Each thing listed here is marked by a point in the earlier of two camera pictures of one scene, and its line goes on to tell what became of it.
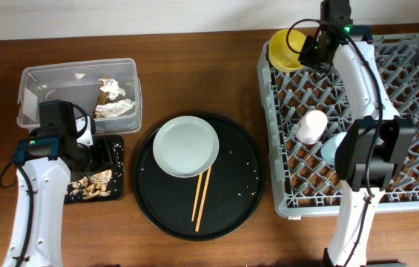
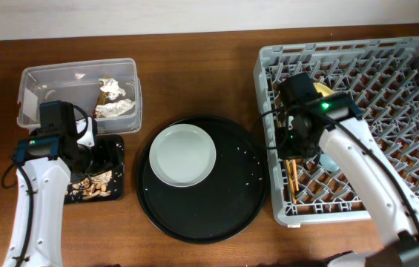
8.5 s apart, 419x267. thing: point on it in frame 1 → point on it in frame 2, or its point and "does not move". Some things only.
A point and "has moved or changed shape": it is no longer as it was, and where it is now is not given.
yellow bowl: x=284 y=48 → x=325 y=90
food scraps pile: x=93 y=185 does not move
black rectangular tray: x=105 y=181 does not move
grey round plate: x=186 y=146 has moved or changed shape
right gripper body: x=308 y=55 → x=289 y=147
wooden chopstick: x=203 y=198 → x=295 y=173
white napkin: x=113 y=109 does not move
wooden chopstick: x=197 y=195 → x=291 y=182
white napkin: x=111 y=87 does not move
